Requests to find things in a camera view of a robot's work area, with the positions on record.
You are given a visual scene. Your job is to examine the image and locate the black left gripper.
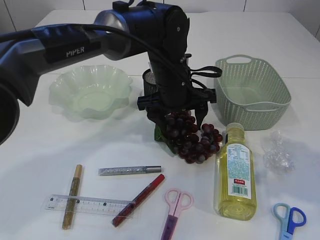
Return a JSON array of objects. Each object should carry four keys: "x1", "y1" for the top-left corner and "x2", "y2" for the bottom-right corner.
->
[{"x1": 137, "y1": 52, "x2": 217, "y2": 143}]

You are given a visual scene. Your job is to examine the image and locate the red artificial grape bunch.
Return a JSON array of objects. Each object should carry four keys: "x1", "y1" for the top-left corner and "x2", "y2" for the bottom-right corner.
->
[{"x1": 154, "y1": 111, "x2": 224, "y2": 164}]

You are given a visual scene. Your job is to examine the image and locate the yellow liquid plastic bottle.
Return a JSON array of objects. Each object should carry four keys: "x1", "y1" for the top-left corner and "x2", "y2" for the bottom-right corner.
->
[{"x1": 213, "y1": 122, "x2": 257, "y2": 221}]

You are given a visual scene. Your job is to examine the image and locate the clear plastic sheet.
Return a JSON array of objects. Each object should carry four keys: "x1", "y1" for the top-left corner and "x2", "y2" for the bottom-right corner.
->
[{"x1": 261, "y1": 130, "x2": 296, "y2": 175}]

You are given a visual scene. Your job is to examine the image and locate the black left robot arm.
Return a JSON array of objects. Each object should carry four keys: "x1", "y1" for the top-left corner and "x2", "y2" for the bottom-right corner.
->
[{"x1": 0, "y1": 0, "x2": 222, "y2": 142}]

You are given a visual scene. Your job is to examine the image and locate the black mesh pen holder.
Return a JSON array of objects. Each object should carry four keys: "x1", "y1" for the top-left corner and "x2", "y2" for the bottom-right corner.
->
[{"x1": 142, "y1": 68, "x2": 158, "y2": 96}]

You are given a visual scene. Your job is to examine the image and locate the silver glitter pen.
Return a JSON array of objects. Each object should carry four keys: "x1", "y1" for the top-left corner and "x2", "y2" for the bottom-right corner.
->
[{"x1": 98, "y1": 165, "x2": 162, "y2": 176}]

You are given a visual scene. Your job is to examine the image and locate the green woven plastic basket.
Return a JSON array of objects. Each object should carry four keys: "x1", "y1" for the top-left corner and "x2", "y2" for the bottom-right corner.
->
[{"x1": 215, "y1": 54, "x2": 292, "y2": 131}]

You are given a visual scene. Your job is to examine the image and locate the green wavy plastic plate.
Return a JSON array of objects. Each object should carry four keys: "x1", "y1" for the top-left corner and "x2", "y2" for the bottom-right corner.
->
[{"x1": 48, "y1": 65, "x2": 133, "y2": 122}]

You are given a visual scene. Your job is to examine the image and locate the red marker pen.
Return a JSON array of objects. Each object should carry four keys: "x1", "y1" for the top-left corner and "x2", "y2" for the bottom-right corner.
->
[{"x1": 111, "y1": 174, "x2": 165, "y2": 228}]

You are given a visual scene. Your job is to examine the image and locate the clear plastic ruler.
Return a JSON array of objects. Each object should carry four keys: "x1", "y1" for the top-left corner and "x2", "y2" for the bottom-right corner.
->
[{"x1": 43, "y1": 194, "x2": 132, "y2": 217}]

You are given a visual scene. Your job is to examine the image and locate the gold glitter pen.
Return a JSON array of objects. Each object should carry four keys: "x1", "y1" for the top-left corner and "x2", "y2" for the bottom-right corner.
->
[{"x1": 62, "y1": 164, "x2": 83, "y2": 230}]

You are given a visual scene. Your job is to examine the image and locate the pink handled scissors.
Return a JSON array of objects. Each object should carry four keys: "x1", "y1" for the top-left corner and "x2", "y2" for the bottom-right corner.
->
[{"x1": 161, "y1": 188, "x2": 194, "y2": 240}]

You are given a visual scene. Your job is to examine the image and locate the blue handled scissors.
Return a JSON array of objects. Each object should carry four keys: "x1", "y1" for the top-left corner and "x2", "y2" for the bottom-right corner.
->
[{"x1": 273, "y1": 202, "x2": 307, "y2": 240}]

